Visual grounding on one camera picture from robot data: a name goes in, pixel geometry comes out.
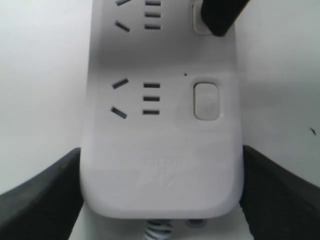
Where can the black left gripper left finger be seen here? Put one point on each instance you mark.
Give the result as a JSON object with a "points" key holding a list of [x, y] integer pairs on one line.
{"points": [[45, 207]]}

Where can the white five-outlet power strip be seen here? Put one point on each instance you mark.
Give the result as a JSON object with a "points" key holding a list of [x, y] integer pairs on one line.
{"points": [[162, 133]]}

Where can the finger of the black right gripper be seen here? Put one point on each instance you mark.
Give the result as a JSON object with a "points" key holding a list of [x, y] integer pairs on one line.
{"points": [[220, 15]]}

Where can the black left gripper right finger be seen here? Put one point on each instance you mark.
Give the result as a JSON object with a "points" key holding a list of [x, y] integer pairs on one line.
{"points": [[277, 204]]}

